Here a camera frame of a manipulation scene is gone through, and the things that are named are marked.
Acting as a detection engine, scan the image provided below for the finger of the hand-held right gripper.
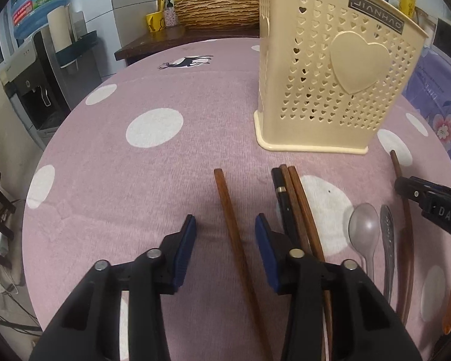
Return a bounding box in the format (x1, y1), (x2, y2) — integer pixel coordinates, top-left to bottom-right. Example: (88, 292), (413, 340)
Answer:
(394, 175), (451, 211)

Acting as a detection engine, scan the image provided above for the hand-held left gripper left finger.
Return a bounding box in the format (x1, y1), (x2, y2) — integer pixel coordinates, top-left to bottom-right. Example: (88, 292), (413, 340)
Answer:
(28, 214), (197, 361)

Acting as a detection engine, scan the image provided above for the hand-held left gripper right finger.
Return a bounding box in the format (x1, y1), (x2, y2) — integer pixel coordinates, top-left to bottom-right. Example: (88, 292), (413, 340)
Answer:
(255, 214), (423, 361)

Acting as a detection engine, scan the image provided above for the black chopstick with gold band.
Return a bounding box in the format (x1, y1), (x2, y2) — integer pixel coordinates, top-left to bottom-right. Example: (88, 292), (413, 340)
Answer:
(271, 167), (305, 256)

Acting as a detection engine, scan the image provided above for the long wooden spoon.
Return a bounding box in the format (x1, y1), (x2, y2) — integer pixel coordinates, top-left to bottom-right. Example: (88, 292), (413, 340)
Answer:
(390, 150), (416, 326)

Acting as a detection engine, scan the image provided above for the cream plastic utensil holder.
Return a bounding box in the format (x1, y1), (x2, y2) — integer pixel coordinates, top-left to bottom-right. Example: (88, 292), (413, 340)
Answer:
(253, 0), (431, 156)

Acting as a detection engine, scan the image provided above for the pink polka dot tablecloth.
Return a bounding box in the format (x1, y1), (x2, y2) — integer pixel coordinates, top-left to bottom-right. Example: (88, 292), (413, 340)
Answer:
(22, 38), (451, 361)

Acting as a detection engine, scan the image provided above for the purple floral cloth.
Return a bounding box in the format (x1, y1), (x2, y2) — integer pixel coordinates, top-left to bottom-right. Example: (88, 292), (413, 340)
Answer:
(401, 43), (451, 193)

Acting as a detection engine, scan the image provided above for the dark wooden side table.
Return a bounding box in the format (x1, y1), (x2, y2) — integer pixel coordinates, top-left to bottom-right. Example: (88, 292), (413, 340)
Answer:
(115, 26), (262, 70)

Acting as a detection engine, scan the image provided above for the grey water dispenser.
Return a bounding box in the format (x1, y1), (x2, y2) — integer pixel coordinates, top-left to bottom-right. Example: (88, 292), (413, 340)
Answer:
(0, 30), (98, 141)

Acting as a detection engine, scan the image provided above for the dark blue cup holder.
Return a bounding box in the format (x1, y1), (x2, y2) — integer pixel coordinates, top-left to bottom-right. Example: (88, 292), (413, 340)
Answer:
(56, 31), (98, 69)

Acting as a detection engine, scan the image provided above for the yellow mug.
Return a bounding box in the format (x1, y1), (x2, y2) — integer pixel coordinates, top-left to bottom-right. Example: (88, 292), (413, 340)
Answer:
(146, 0), (167, 33)

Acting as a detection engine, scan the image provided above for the small floral pump bottle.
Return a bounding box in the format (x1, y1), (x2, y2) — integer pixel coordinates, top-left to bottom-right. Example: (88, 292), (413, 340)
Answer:
(163, 0), (178, 27)

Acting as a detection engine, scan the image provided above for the woven basin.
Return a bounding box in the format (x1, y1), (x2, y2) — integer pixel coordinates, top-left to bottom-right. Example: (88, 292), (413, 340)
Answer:
(173, 0), (261, 29)

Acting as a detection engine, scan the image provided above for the cream paper cup tube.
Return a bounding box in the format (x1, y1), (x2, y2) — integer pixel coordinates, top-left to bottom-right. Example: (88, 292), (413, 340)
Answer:
(47, 5), (79, 74)

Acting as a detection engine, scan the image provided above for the blue water jug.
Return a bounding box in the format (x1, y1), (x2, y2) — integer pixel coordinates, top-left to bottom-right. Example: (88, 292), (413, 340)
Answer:
(9, 0), (69, 40)

